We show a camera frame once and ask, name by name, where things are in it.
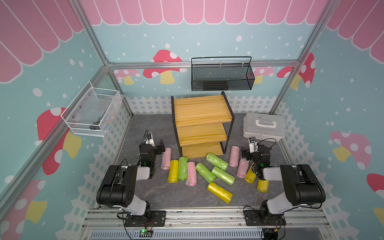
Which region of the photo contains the pink roll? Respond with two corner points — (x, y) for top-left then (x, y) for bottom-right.
(161, 148), (172, 170)
(229, 146), (240, 167)
(186, 162), (197, 187)
(237, 159), (249, 179)

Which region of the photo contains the green roll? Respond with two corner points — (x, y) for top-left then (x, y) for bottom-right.
(206, 153), (229, 171)
(211, 167), (235, 186)
(178, 157), (189, 181)
(196, 163), (216, 183)

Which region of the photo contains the yellow roll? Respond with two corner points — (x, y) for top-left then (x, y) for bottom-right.
(257, 179), (270, 193)
(245, 167), (257, 184)
(207, 183), (233, 204)
(168, 160), (179, 183)

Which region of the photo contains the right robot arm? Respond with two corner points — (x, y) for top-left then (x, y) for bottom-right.
(242, 145), (326, 229)

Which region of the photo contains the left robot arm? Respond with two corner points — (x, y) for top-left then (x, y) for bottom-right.
(96, 141), (166, 229)

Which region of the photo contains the wooden three-tier shelf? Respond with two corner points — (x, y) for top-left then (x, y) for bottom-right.
(171, 92), (235, 159)

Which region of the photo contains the white plastic storage box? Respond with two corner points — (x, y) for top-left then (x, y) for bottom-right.
(243, 113), (287, 142)

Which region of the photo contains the yellow roll front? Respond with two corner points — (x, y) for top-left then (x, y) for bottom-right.
(207, 183), (233, 204)

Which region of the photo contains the black object in white basket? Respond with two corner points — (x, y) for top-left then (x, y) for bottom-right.
(90, 119), (101, 130)

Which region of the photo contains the green circuit board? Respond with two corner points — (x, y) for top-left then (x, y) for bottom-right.
(139, 229), (154, 238)

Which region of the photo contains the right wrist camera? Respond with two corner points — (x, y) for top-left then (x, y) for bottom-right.
(248, 137), (259, 154)

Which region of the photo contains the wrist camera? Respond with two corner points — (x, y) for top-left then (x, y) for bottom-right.
(143, 130), (155, 147)
(248, 137), (259, 154)

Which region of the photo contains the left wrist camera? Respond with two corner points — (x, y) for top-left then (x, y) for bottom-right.
(143, 130), (155, 147)

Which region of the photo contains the white wire mesh basket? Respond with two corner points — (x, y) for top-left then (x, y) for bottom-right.
(61, 82), (123, 137)

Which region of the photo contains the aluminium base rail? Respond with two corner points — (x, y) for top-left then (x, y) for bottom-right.
(77, 207), (336, 240)

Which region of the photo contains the black wire mesh basket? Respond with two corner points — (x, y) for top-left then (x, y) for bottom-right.
(191, 56), (255, 92)

